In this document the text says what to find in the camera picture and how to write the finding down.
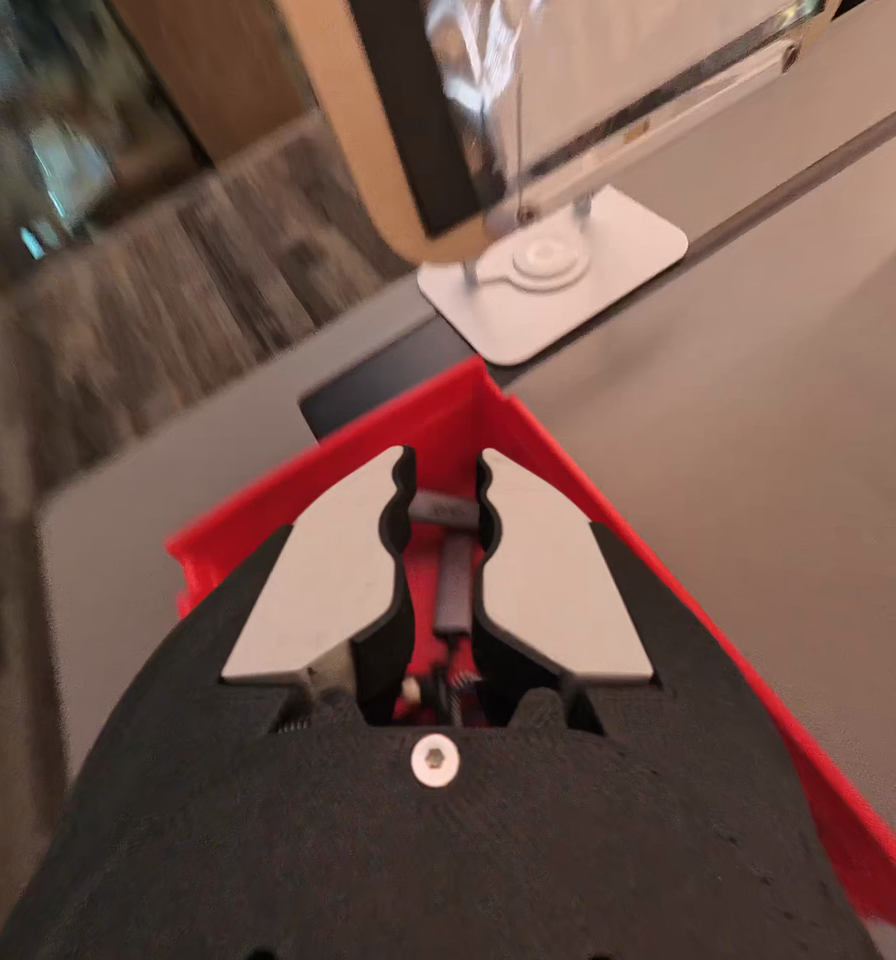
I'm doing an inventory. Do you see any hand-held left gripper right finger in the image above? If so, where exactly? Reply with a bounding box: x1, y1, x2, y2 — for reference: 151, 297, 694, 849
474, 448, 656, 725

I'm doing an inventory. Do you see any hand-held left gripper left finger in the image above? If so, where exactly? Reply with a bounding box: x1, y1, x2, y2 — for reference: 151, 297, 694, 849
221, 446, 419, 725

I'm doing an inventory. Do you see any black hub cable with plug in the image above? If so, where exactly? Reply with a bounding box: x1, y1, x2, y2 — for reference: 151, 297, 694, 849
433, 536, 475, 676

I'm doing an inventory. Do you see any grey usb hub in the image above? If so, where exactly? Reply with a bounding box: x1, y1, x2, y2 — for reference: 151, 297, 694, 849
409, 487, 482, 526

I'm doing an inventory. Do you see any black white braided cable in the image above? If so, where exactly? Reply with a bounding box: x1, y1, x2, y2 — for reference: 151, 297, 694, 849
433, 667, 486, 727

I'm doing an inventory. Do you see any red plastic bin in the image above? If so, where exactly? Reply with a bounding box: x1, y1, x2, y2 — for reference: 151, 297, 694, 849
164, 356, 896, 939

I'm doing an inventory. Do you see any wooden stand board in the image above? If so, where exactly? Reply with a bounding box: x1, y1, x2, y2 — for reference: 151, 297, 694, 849
275, 0, 494, 265

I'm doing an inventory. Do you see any printed instruction sheet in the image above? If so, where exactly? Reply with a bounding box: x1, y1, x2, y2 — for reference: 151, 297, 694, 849
425, 0, 824, 189

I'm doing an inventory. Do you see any white document stand frame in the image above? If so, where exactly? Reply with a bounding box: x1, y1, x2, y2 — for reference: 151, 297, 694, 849
416, 15, 842, 369

